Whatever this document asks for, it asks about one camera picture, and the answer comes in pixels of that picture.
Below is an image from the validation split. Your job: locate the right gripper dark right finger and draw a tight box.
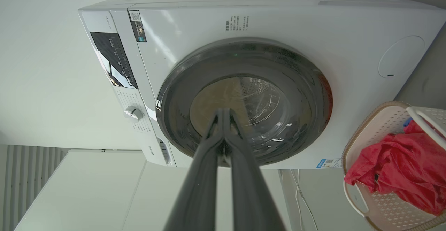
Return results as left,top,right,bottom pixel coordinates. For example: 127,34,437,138
224,108,286,231

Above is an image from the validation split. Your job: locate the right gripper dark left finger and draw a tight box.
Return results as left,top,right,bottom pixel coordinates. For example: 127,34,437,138
164,108,225,231

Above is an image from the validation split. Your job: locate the round dark glass washer door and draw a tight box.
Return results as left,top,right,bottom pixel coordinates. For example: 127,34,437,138
156,38,333,167

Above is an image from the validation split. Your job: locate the white front-load washing machine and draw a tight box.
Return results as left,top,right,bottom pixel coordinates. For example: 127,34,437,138
78,0,446,169

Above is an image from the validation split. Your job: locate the blue energy label sticker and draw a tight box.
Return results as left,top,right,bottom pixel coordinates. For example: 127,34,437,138
316,158,343,169

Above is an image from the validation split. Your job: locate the steel washer drum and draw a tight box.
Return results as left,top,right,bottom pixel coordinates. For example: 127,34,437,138
190,77,292,148

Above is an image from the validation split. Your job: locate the white washer control knob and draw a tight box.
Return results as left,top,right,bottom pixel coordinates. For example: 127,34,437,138
124,106,144,122

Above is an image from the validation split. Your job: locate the white cabinet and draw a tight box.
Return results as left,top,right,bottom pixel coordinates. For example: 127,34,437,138
14,149,290,231

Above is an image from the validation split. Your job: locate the cream perforated laundry basket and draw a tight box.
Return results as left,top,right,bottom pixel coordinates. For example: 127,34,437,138
342,101,446,231

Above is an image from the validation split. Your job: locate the black washer control display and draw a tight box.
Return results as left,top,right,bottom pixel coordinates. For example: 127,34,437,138
90,32,138,89

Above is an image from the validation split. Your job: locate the red garment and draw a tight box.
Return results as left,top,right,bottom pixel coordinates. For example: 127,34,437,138
344,120,446,216

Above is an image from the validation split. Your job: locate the dark QR label sticker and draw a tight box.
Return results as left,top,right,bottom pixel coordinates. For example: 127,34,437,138
128,10,147,43

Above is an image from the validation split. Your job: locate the white slatted radiator panel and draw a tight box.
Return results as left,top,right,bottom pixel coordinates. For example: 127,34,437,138
0,145,67,231

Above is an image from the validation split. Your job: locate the white detergent drawer front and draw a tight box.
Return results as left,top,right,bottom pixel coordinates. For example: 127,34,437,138
81,11,119,34

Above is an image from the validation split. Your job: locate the round white filter cover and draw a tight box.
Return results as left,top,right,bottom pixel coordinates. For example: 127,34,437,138
378,35,426,78

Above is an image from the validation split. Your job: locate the thin white cable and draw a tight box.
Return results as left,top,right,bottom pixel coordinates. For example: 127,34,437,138
289,169,318,231

